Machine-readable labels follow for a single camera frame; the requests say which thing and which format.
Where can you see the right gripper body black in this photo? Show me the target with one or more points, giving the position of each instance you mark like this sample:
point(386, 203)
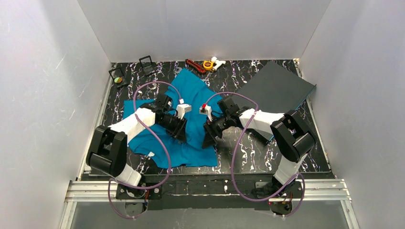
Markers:
point(208, 133)

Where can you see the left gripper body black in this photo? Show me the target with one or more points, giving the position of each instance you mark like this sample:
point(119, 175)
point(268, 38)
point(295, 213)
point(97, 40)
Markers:
point(181, 128)

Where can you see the round colourful brooch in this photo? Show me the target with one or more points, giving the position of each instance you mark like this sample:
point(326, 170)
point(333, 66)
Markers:
point(118, 80)

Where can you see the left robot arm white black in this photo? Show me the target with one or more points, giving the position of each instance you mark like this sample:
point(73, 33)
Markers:
point(108, 148)

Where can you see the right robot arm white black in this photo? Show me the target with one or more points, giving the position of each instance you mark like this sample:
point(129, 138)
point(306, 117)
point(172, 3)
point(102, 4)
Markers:
point(293, 136)

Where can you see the yellow tape measure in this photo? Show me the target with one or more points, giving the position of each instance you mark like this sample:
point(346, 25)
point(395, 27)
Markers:
point(207, 65)

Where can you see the white plastic fitting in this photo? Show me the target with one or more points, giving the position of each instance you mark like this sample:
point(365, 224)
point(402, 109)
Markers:
point(217, 63)

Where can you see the red black utility knife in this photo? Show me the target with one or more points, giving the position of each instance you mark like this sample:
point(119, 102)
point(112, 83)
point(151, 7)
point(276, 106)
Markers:
point(195, 66)

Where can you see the dark grey flat box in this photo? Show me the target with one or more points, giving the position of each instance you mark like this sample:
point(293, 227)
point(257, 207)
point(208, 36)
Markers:
point(277, 88)

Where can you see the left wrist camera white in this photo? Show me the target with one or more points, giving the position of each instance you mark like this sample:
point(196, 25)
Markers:
point(182, 109)

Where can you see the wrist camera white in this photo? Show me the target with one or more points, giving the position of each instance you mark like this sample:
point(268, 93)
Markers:
point(182, 109)
point(207, 111)

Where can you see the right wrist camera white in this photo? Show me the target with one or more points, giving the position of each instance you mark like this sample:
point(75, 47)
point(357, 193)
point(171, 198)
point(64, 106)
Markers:
point(207, 111)

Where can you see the black frame stand rear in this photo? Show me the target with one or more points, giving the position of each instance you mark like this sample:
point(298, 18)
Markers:
point(148, 67)

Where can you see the black frame stand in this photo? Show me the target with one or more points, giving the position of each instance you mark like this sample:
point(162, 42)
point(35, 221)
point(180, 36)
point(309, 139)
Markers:
point(118, 72)
point(148, 67)

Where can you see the black frame stand left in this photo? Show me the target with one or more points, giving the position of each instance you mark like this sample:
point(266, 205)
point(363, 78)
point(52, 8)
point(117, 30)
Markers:
point(118, 72)

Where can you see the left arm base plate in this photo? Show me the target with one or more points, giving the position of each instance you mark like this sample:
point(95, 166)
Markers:
point(150, 189)

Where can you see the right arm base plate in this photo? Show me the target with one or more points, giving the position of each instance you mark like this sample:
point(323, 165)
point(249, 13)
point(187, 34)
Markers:
point(288, 200)

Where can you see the aluminium rail frame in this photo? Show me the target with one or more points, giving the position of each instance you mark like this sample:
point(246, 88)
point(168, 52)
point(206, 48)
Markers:
point(203, 197)

